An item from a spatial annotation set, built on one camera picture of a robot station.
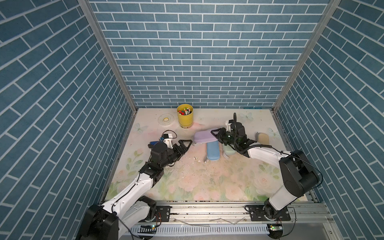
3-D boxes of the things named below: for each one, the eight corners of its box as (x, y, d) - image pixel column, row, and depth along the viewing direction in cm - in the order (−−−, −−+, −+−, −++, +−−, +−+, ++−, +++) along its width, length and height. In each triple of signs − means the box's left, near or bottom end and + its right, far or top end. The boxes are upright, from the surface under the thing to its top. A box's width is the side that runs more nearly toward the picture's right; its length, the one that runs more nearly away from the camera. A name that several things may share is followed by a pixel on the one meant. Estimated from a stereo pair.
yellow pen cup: (177, 128, 110) (175, 115, 99) (179, 116, 118) (177, 103, 107) (193, 128, 110) (192, 115, 99) (193, 116, 118) (193, 103, 107)
